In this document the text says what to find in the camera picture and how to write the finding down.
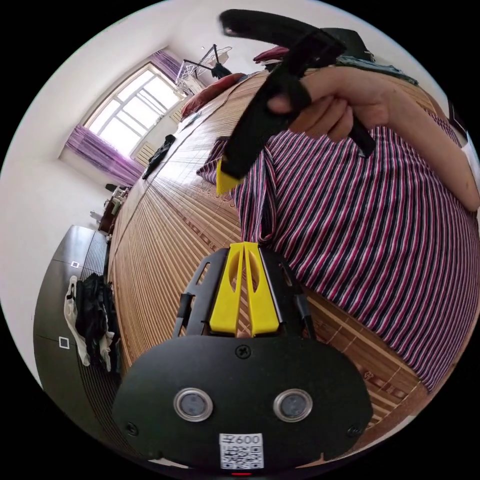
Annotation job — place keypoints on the red pillow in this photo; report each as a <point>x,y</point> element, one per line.
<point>210,93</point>

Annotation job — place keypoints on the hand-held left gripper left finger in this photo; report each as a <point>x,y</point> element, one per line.
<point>225,303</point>

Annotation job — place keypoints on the black garment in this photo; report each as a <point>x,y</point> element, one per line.
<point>159,155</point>

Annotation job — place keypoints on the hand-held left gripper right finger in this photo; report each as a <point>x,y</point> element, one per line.
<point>262,307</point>

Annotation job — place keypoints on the window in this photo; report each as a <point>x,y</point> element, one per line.
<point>131,108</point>

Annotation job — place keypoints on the striped short sleeve shirt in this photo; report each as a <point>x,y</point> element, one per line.
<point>356,232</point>

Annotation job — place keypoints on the clothes drying rack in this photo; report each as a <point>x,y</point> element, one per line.
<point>204,65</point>

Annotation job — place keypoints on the brown side table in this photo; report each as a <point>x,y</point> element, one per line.
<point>112,210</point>

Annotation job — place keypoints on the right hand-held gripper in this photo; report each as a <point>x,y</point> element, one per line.
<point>251,127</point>

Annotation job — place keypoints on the purple curtain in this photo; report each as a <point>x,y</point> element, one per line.
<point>167,63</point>
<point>101,153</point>

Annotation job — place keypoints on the person's right forearm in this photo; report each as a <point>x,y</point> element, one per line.
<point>435,150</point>

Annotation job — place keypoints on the white bag with black clothes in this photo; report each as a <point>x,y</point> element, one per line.
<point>93,318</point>

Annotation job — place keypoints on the person's right hand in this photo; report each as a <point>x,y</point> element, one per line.
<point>356,101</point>

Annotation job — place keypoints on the bed with woven mat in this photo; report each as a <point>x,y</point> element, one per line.
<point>168,240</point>

